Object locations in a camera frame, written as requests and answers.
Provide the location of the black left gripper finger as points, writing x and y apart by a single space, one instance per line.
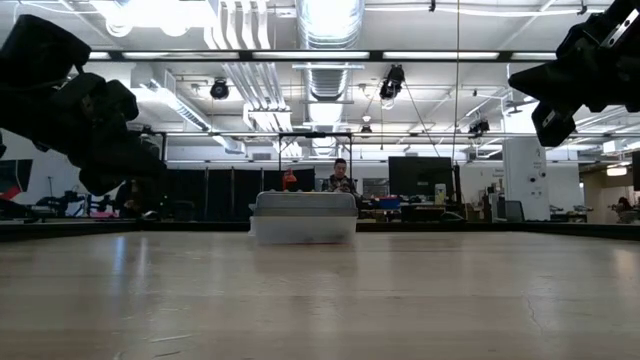
125 172

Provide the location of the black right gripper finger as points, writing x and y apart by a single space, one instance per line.
550 82
555 122

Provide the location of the grey translucent box lid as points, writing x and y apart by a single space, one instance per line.
305 204

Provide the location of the black background robot arm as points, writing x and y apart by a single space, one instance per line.
60 202

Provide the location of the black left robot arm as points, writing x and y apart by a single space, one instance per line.
35 50

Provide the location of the clear plastic supply box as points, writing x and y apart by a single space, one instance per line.
304 230

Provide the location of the white square pillar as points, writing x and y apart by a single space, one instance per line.
526 177

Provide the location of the black curtain partition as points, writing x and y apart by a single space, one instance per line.
225 195

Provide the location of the person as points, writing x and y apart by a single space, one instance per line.
624 203
341 180

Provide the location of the black monitor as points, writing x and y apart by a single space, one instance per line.
420 176

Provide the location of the orange background object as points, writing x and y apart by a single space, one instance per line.
289 180

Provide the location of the black overhead rig beam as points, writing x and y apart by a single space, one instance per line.
370 55

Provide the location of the blue storage bin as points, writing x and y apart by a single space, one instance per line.
385 203

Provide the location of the black ceiling-mounted camera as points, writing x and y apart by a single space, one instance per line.
391 82
219 89
478 126

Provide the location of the dark wall monitor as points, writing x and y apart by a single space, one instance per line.
15 180

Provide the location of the black aluminium table frame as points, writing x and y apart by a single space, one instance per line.
450 229

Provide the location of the silver ventilation duct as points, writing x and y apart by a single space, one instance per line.
330 25

